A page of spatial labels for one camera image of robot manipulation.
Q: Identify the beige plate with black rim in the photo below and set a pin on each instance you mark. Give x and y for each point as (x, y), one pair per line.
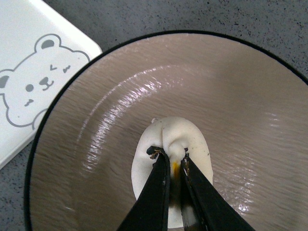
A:
(250, 106)

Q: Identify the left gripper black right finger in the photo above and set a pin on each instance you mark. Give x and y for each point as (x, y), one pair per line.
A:
(202, 207)

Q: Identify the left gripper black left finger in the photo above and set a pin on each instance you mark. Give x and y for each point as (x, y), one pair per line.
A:
(150, 212)

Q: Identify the white bear print tray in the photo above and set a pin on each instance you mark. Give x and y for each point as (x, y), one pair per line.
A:
(40, 51)

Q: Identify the white steamed bun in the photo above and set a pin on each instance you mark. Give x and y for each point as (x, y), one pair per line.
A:
(177, 136)

